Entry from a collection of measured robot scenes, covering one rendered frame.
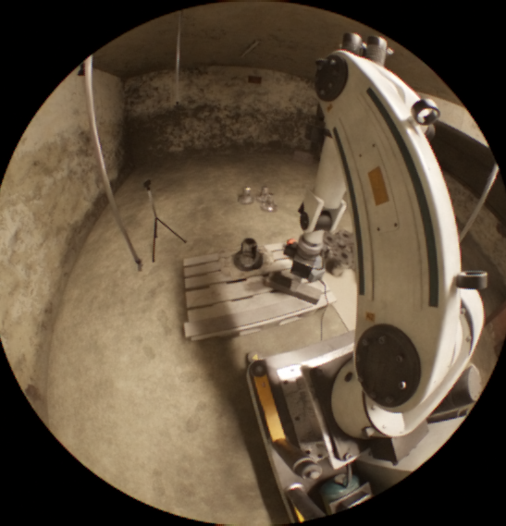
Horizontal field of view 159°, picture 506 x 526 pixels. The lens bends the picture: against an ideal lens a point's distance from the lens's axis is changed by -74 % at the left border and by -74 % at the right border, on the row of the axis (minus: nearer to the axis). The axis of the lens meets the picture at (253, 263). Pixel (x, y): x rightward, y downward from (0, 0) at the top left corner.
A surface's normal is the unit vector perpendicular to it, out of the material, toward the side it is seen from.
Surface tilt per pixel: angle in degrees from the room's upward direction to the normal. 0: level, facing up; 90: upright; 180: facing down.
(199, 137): 90
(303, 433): 0
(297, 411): 0
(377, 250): 90
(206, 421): 0
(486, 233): 90
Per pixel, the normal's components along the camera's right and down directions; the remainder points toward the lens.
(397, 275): -0.98, 0.08
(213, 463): 0.06, -0.69
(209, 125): 0.29, 0.71
